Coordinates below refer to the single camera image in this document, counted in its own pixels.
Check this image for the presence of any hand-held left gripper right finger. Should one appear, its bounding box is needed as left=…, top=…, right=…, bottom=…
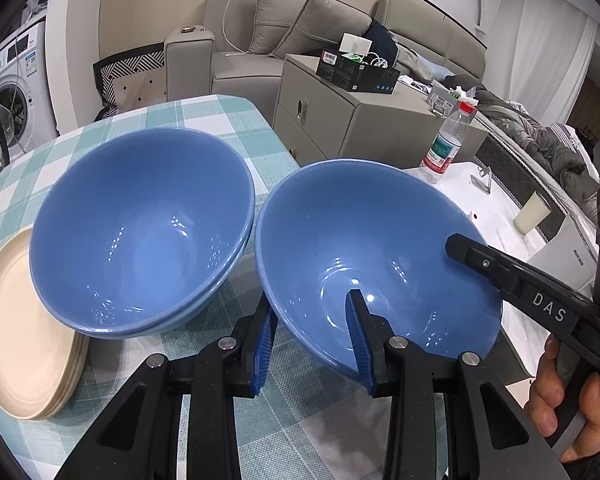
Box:
left=345, top=289, right=571, bottom=480

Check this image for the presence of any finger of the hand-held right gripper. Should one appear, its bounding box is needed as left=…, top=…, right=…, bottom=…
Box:
left=445, top=232, right=531, bottom=302

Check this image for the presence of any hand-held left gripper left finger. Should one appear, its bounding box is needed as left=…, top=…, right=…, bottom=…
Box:
left=55, top=302, right=279, bottom=480

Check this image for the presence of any blue bowl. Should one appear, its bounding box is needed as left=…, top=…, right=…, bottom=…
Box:
left=29, top=127, right=257, bottom=333
left=255, top=159, right=504, bottom=383
left=72, top=195, right=257, bottom=338

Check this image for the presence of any cream plate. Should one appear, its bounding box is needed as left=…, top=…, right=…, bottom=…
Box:
left=35, top=335, right=89, bottom=421
left=30, top=332, right=86, bottom=420
left=0, top=225, right=81, bottom=418

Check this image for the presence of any person's right hand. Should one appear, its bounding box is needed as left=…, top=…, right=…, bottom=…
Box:
left=527, top=337, right=600, bottom=466

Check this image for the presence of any white heater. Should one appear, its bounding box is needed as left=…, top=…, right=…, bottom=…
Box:
left=525, top=210, right=600, bottom=301

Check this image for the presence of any white side table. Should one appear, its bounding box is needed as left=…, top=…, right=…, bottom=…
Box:
left=402, top=160, right=598, bottom=386

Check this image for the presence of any white cup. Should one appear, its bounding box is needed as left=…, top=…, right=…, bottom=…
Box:
left=514, top=191, right=552, bottom=235

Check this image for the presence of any small metal stand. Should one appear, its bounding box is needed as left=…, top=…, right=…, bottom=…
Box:
left=472, top=165, right=493, bottom=196

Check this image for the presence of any clear water bottle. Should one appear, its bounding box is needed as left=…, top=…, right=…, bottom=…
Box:
left=420, top=101, right=476, bottom=184

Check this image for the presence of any grey blanket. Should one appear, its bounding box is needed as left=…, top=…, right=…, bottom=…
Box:
left=445, top=74, right=600, bottom=216

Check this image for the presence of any grey nightstand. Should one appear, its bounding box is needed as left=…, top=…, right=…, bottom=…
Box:
left=272, top=53, right=486, bottom=171

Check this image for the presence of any black box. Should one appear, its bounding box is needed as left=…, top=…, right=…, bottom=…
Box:
left=316, top=49, right=401, bottom=95

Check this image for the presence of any white curtain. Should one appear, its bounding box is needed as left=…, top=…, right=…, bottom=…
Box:
left=490, top=0, right=598, bottom=126

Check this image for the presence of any dark clothing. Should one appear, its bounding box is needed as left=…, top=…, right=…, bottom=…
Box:
left=365, top=19, right=398, bottom=68

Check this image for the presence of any teal checked tablecloth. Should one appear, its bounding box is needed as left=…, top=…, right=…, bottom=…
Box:
left=0, top=94, right=451, bottom=480

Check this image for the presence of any white box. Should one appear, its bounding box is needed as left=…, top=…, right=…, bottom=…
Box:
left=341, top=32, right=368, bottom=56

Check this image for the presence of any grey cushion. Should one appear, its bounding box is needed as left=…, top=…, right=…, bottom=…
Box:
left=250, top=0, right=311, bottom=56
left=272, top=0, right=373, bottom=61

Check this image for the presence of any grey sofa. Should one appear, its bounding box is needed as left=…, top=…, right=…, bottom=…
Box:
left=164, top=0, right=486, bottom=111

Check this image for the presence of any beige diamond print cushion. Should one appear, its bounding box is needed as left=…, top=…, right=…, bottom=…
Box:
left=114, top=65, right=168, bottom=111

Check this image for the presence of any black white patterned cushion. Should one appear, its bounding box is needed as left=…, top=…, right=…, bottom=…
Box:
left=92, top=42, right=167, bottom=111

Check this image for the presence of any white washing machine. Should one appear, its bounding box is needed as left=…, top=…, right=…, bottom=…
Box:
left=0, top=2, right=61, bottom=176

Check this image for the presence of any black quilted bed frame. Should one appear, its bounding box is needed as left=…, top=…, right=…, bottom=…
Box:
left=475, top=110, right=581, bottom=241

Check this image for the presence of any white charging cable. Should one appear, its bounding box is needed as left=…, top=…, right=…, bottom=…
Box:
left=221, top=0, right=246, bottom=53

